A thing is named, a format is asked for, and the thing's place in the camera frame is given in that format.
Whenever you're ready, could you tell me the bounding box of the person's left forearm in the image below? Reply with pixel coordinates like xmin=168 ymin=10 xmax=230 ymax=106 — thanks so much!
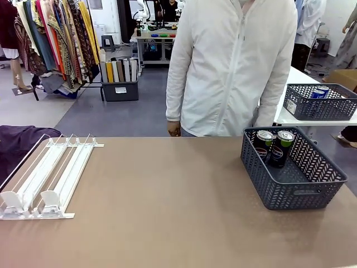
xmin=255 ymin=69 xmax=291 ymax=128

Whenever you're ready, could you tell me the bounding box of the brown fabric roll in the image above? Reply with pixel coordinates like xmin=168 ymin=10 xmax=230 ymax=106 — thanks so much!
xmin=116 ymin=60 xmax=125 ymax=83

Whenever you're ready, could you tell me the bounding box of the brown floral hanging garment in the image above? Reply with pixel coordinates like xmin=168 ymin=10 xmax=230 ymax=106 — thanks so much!
xmin=66 ymin=0 xmax=94 ymax=82

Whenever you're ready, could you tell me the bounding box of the person's right hand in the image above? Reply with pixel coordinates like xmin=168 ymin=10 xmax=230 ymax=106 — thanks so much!
xmin=166 ymin=120 xmax=182 ymax=137

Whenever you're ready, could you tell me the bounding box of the person in white jacket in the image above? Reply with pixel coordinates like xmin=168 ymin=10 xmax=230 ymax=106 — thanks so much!
xmin=166 ymin=0 xmax=298 ymax=137

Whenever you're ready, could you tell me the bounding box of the teal hanging garment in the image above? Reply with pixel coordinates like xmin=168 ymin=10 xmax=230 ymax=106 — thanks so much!
xmin=23 ymin=0 xmax=56 ymax=72

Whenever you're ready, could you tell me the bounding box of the white fabric roll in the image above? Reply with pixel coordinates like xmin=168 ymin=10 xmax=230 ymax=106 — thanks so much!
xmin=111 ymin=58 xmax=120 ymax=83

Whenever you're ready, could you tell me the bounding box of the cream hanging garment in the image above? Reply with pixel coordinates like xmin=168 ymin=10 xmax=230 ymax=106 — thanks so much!
xmin=15 ymin=1 xmax=40 ymax=56

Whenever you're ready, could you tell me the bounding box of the brown plaid hanging garment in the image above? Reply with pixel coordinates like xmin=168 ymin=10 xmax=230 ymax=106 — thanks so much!
xmin=13 ymin=16 xmax=47 ymax=76

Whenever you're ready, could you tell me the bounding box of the grey fabric pile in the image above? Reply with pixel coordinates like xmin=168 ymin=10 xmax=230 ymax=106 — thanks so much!
xmin=40 ymin=71 xmax=81 ymax=99

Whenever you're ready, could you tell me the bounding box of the white box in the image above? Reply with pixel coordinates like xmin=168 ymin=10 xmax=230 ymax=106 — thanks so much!
xmin=93 ymin=23 xmax=107 ymax=42

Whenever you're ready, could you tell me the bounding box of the grey storage bin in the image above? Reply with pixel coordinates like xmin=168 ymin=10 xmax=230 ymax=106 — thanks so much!
xmin=100 ymin=80 xmax=139 ymax=102

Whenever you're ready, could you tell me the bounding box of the purple cloth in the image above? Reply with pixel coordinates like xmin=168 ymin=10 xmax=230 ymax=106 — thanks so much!
xmin=0 ymin=125 xmax=62 ymax=190

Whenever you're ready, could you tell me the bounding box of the person's right forearm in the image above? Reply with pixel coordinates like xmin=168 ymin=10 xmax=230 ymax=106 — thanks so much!
xmin=166 ymin=61 xmax=190 ymax=122

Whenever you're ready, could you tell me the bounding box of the light grey fabric roll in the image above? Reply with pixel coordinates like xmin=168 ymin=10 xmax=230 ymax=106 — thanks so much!
xmin=123 ymin=58 xmax=131 ymax=83

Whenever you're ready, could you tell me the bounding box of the beige fabric roll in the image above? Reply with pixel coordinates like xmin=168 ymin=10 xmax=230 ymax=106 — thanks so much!
xmin=130 ymin=58 xmax=138 ymax=83

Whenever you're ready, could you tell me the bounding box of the mannequin in maroon dress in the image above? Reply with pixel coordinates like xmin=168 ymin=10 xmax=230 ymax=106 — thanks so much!
xmin=0 ymin=0 xmax=33 ymax=92

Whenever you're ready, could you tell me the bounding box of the mannequin in white shirt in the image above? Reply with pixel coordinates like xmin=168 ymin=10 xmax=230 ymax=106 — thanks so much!
xmin=292 ymin=0 xmax=327 ymax=72

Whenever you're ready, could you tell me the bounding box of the grey step stool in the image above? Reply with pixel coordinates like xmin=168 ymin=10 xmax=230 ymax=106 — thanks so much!
xmin=102 ymin=35 xmax=115 ymax=52

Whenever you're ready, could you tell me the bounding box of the white wire can dispenser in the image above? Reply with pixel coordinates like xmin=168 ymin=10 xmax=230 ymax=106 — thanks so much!
xmin=0 ymin=133 xmax=105 ymax=221

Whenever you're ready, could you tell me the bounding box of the background person in black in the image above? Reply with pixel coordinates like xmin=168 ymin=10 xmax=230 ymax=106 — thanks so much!
xmin=164 ymin=0 xmax=179 ymax=22

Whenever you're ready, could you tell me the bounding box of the white side table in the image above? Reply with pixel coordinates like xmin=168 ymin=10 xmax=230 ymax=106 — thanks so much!
xmin=273 ymin=66 xmax=357 ymax=143

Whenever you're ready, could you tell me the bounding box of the orange hanging garment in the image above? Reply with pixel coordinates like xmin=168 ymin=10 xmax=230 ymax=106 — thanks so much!
xmin=50 ymin=25 xmax=67 ymax=80

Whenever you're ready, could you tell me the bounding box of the grey plastic woven basket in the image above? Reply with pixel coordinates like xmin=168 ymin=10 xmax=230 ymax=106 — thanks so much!
xmin=240 ymin=126 xmax=349 ymax=210
xmin=283 ymin=83 xmax=357 ymax=121

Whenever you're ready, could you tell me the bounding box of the yellow hanging garment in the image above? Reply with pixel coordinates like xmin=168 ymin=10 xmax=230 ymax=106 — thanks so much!
xmin=78 ymin=1 xmax=100 ymax=65

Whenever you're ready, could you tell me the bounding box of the black metal clothes rack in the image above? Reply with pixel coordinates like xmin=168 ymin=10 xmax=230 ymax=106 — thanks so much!
xmin=30 ymin=0 xmax=105 ymax=102

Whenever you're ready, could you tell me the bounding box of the black Pepsi can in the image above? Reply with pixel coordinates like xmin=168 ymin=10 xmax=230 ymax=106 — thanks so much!
xmin=252 ymin=130 xmax=274 ymax=165
xmin=267 ymin=130 xmax=296 ymax=169

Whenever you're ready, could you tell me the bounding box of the cardboard box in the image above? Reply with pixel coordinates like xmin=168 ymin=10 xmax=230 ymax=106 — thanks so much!
xmin=325 ymin=69 xmax=357 ymax=93

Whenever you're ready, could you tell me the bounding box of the background workbench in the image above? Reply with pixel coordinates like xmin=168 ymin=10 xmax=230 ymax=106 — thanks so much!
xmin=131 ymin=27 xmax=178 ymax=68

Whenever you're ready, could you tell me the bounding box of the dark plastic stool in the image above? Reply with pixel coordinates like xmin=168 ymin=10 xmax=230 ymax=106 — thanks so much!
xmin=316 ymin=37 xmax=331 ymax=58

